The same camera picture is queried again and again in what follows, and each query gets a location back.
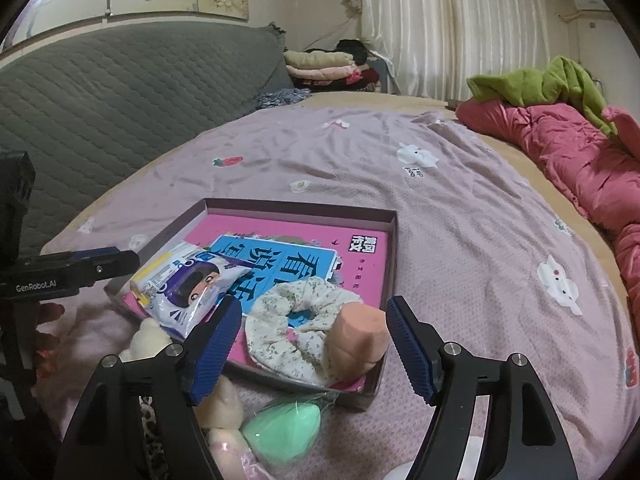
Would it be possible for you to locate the peach makeup sponge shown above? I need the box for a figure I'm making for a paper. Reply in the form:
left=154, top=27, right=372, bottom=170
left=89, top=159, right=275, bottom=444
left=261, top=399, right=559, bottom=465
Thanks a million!
left=327, top=301, right=391, bottom=381

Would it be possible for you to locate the white face mask packet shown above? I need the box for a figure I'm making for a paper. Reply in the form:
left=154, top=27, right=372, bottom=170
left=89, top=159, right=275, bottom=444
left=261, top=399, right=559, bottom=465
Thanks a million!
left=129, top=241, right=253, bottom=339

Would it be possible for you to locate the green makeup sponge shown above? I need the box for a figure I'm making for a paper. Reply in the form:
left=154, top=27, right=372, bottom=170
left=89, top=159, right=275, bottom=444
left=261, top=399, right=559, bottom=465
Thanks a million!
left=240, top=395, right=323, bottom=466

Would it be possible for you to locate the teddy bear with silver crown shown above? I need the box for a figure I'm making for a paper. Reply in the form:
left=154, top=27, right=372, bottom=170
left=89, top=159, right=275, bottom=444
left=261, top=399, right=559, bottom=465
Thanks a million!
left=192, top=375, right=271, bottom=480

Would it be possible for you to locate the pink folded garment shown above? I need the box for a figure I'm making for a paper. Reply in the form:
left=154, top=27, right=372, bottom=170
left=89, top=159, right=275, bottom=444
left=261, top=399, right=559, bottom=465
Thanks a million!
left=290, top=64, right=358, bottom=84

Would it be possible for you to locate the dark shallow cardboard box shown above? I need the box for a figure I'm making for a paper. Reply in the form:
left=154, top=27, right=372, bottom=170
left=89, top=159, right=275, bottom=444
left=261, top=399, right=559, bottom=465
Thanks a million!
left=104, top=197, right=398, bottom=413

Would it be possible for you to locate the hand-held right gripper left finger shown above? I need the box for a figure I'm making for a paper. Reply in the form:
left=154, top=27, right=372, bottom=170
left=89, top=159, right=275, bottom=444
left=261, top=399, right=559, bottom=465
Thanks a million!
left=60, top=296, right=243, bottom=480

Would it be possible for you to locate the black garment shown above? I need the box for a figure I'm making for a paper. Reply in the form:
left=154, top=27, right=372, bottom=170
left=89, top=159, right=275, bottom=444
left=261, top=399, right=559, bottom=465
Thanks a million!
left=305, top=39, right=371, bottom=64

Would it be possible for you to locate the white curtain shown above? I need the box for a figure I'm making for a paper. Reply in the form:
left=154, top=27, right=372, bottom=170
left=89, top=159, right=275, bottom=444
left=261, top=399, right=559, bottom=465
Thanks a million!
left=357, top=0, right=561, bottom=103

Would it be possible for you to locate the blue knit cloth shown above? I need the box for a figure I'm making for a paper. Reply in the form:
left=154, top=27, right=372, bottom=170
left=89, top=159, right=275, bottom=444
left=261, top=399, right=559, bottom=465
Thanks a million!
left=256, top=87, right=313, bottom=110

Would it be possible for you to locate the pink and blue book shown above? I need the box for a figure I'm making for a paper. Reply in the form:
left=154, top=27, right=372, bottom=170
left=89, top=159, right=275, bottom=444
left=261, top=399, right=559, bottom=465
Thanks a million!
left=122, top=212, right=391, bottom=393

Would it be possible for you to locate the purple printed blanket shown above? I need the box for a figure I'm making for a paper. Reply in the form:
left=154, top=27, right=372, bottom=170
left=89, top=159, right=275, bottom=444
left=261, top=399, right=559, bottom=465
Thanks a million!
left=35, top=105, right=640, bottom=480

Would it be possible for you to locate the red comforter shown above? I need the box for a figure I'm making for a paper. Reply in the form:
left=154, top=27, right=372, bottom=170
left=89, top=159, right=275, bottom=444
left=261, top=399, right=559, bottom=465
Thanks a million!
left=456, top=100, right=640, bottom=331

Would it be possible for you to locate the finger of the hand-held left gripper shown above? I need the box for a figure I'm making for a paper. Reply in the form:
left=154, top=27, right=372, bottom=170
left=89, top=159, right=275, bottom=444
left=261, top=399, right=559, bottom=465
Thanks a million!
left=67, top=246, right=121, bottom=261
left=75, top=251, right=141, bottom=288

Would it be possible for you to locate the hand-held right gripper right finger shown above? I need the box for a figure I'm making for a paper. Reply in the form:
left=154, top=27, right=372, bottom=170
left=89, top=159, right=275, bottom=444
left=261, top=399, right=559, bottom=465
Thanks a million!
left=385, top=295, right=568, bottom=480

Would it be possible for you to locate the leopard print scrunchie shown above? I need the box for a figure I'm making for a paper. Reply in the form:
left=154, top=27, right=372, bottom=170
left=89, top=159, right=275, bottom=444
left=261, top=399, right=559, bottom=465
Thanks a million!
left=140, top=395, right=171, bottom=480

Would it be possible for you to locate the green fleece blanket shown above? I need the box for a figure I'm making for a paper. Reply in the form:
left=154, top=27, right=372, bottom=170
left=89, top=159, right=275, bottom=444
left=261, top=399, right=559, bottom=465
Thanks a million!
left=467, top=56, right=618, bottom=138

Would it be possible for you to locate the dark red garment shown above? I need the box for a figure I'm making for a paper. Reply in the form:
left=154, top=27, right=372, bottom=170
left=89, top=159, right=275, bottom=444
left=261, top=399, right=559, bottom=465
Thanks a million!
left=350, top=67, right=383, bottom=92

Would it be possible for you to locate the white floral scrunchie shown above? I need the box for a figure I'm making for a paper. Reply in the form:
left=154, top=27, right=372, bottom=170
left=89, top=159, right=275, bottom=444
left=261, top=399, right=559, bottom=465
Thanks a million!
left=244, top=280, right=363, bottom=388

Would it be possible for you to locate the grey quilted headboard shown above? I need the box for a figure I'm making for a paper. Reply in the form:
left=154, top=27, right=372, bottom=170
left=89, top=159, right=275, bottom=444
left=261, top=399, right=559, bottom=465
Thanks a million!
left=0, top=22, right=296, bottom=256

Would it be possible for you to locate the person's left hand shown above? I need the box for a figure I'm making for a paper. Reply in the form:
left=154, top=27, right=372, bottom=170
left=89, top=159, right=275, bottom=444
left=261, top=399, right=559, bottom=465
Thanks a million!
left=34, top=302, right=67, bottom=362

